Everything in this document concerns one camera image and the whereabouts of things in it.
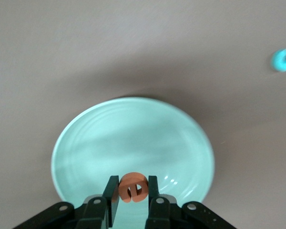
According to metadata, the pale green plate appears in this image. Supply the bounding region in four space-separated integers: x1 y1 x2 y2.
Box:
51 96 215 229

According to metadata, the teal foam letter c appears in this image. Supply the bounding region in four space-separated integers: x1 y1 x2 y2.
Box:
271 48 286 72

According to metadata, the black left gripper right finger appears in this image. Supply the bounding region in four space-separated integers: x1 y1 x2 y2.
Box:
145 176 236 229

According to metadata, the orange foam letter e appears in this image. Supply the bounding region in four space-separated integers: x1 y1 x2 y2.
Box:
118 172 149 204

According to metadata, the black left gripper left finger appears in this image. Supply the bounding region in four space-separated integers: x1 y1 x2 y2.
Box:
14 176 121 229

